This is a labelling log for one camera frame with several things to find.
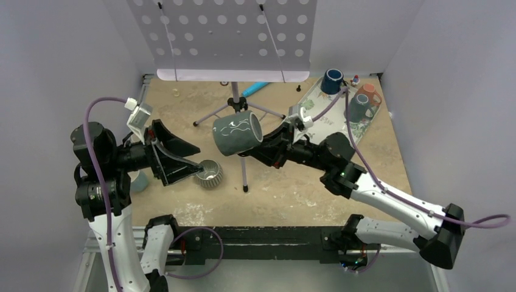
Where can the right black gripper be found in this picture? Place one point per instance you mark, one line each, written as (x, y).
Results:
(281, 142)

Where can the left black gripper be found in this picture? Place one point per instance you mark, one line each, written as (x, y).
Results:
(170, 168)

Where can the light blue faceted mug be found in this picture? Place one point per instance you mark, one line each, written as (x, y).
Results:
(138, 181)

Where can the grey ribbed mug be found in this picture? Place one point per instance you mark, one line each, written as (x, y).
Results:
(211, 176)

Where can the dark teal mug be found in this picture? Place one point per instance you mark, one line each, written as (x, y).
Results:
(359, 108)

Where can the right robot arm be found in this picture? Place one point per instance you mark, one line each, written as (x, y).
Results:
(429, 229)

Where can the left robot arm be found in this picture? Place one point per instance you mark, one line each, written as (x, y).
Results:
(103, 193)

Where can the dark blue mug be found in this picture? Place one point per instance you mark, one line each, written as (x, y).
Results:
(333, 81)

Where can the orange mug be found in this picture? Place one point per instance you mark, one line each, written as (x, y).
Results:
(369, 90)

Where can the light blue cylinder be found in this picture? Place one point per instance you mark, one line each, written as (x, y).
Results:
(253, 88)

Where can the floral serving tray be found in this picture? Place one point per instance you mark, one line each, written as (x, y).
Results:
(334, 120)

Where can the small gnome figurine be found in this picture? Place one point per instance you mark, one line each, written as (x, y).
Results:
(355, 81)

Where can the perforated music stand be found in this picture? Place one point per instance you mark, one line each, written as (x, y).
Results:
(228, 41)

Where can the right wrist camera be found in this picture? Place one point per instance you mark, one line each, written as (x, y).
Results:
(297, 116)

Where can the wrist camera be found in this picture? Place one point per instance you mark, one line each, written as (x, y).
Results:
(297, 116)
(138, 117)

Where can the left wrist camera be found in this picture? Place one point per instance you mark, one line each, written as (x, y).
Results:
(138, 117)

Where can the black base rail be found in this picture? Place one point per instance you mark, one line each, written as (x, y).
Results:
(323, 244)

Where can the aluminium frame rail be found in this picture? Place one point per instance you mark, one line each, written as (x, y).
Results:
(91, 274)

